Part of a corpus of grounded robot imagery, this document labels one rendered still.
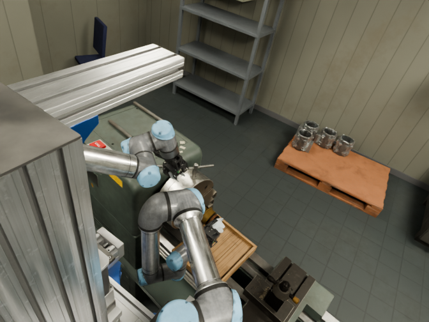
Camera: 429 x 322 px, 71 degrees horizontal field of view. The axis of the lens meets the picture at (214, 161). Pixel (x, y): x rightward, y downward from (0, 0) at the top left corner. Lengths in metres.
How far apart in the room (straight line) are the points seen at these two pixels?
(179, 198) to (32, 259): 0.73
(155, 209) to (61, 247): 0.65
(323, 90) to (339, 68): 0.34
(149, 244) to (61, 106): 0.87
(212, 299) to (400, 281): 2.57
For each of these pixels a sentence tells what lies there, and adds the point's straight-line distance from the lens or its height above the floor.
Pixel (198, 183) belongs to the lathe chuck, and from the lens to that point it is 1.49.
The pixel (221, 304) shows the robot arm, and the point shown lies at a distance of 1.00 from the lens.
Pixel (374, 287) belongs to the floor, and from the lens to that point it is 3.18.
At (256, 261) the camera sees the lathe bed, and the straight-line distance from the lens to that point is 1.73.
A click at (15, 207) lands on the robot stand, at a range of 0.43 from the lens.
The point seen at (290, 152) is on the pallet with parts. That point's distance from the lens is 3.80.
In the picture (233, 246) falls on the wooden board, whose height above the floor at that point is 0.88.
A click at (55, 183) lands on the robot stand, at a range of 0.44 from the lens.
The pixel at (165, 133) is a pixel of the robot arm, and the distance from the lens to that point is 1.06.
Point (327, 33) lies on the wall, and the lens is 4.16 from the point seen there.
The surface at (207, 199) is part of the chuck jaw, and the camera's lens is 1.59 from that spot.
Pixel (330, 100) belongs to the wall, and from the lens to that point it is 4.34.
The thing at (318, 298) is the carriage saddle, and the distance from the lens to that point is 1.69.
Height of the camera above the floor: 2.28
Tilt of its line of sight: 40 degrees down
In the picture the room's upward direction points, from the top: 13 degrees clockwise
